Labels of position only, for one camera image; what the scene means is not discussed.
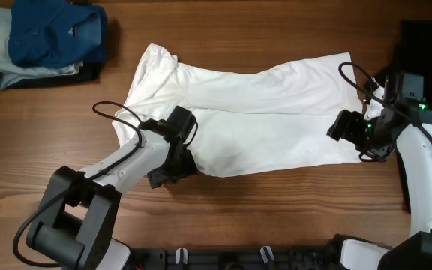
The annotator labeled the white t-shirt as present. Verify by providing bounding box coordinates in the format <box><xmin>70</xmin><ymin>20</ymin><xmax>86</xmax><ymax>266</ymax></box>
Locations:
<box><xmin>113</xmin><ymin>44</ymin><xmax>362</xmax><ymax>177</ymax></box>

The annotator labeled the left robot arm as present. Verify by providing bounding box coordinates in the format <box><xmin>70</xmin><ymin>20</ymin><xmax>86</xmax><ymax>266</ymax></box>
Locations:
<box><xmin>13</xmin><ymin>106</ymin><xmax>198</xmax><ymax>269</ymax></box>

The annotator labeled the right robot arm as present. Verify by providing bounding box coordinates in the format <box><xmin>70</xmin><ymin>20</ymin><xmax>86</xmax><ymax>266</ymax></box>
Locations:
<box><xmin>327</xmin><ymin>72</ymin><xmax>432</xmax><ymax>269</ymax></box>

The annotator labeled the black t-shirt with logo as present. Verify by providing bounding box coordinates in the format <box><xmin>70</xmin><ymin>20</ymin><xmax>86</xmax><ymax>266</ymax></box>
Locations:
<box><xmin>364</xmin><ymin>19</ymin><xmax>432</xmax><ymax>109</ymax></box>

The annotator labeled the black folded garment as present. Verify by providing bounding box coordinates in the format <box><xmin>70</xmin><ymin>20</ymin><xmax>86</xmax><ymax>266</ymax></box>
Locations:
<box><xmin>7</xmin><ymin>61</ymin><xmax>104</xmax><ymax>89</ymax></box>

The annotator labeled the light grey folded garment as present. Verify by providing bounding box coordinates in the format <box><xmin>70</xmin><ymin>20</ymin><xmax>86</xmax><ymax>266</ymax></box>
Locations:
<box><xmin>0</xmin><ymin>8</ymin><xmax>83</xmax><ymax>90</ymax></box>

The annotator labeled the right black cable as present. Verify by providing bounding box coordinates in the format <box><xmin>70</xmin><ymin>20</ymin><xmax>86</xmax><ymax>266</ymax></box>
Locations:
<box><xmin>337</xmin><ymin>61</ymin><xmax>432</xmax><ymax>230</ymax></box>

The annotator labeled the black cable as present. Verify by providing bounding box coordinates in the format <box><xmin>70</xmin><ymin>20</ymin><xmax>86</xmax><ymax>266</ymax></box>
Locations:
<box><xmin>337</xmin><ymin>61</ymin><xmax>432</xmax><ymax>230</ymax></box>
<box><xmin>12</xmin><ymin>100</ymin><xmax>199</xmax><ymax>268</ymax></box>

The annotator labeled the left black cable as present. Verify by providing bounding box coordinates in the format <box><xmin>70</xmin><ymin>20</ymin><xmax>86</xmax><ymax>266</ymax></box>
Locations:
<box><xmin>12</xmin><ymin>100</ymin><xmax>199</xmax><ymax>268</ymax></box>

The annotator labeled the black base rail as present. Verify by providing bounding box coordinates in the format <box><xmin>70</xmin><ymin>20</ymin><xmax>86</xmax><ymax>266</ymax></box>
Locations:
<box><xmin>123</xmin><ymin>246</ymin><xmax>344</xmax><ymax>270</ymax></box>

